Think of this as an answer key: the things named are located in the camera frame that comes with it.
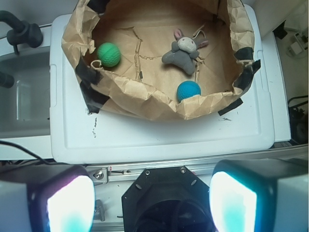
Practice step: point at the clear plastic storage bin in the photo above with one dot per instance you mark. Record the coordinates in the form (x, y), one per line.
(24, 107)

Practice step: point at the blue dimpled ball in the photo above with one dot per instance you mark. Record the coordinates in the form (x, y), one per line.
(187, 89)

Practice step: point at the brown paper bag tray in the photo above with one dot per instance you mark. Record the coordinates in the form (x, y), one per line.
(140, 85)

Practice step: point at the black octagonal mount plate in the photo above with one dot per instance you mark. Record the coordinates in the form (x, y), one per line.
(167, 200)

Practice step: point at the green dimpled ball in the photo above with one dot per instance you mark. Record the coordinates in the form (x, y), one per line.
(109, 54)

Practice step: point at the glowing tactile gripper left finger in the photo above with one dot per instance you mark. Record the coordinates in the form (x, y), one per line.
(46, 198)

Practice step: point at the white plastic bin lid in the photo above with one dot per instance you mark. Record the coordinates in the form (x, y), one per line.
(78, 137)

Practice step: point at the grey plush bunny toy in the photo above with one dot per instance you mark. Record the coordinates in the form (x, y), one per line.
(184, 50)

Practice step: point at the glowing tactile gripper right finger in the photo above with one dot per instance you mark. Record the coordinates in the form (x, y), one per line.
(266, 195)

